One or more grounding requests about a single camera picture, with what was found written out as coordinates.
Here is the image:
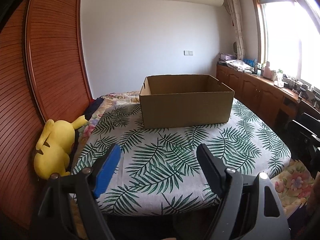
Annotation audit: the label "pink bottle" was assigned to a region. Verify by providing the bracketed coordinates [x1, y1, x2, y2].
[263, 61, 272, 79]

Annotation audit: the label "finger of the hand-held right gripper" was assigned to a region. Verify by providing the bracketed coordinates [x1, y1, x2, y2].
[299, 112, 320, 130]
[287, 120, 320, 140]

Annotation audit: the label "long wooden cabinet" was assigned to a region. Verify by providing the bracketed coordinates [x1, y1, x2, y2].
[216, 64, 320, 130]

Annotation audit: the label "wooden slatted wardrobe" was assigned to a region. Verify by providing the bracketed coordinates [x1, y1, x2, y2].
[0, 0, 93, 230]

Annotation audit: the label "dark blue cloth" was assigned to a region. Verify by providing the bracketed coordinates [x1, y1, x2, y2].
[84, 97, 104, 122]

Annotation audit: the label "floral quilt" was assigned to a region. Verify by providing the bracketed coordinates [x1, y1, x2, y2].
[72, 91, 315, 220]

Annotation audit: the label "black desk devices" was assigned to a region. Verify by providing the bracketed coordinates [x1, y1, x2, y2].
[287, 80, 315, 98]

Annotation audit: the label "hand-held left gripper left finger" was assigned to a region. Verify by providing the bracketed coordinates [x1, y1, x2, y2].
[30, 144, 122, 240]

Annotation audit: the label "folded patterned cloth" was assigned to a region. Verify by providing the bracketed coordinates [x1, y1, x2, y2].
[225, 59, 253, 72]

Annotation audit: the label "yellow plush toy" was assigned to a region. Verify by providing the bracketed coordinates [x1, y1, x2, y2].
[34, 115, 89, 179]

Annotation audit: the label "white container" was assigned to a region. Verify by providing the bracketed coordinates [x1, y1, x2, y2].
[274, 70, 284, 87]

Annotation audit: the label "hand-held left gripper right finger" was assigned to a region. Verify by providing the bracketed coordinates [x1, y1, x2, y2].
[196, 144, 292, 240]

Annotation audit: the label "patterned curtain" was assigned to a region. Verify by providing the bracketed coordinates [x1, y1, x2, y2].
[224, 0, 245, 60]

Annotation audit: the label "purple box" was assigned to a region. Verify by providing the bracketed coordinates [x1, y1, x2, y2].
[219, 52, 237, 61]

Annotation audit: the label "wooden frame window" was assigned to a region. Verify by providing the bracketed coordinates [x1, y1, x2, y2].
[250, 0, 320, 90]

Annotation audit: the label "brown cardboard box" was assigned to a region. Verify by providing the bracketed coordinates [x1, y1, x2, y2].
[139, 74, 235, 129]

